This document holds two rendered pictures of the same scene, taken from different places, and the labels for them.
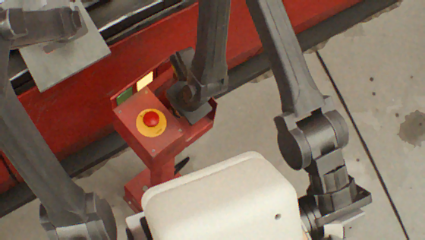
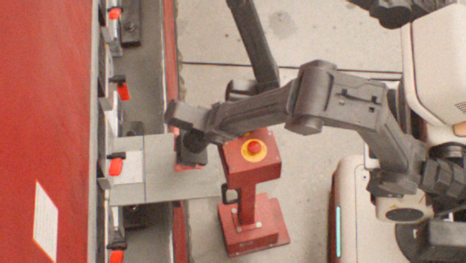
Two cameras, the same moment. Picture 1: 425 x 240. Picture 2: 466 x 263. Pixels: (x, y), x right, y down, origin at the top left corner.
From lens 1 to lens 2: 0.83 m
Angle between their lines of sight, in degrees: 22
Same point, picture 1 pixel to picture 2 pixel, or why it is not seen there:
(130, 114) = (239, 162)
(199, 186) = (424, 59)
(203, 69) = (270, 68)
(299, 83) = not seen: outside the picture
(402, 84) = not seen: hidden behind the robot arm
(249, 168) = (423, 27)
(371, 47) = (200, 22)
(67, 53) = not seen: hidden behind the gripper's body
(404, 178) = (316, 52)
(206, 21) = (255, 35)
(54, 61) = (199, 174)
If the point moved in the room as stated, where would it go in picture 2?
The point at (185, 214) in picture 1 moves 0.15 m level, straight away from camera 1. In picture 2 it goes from (453, 66) to (383, 32)
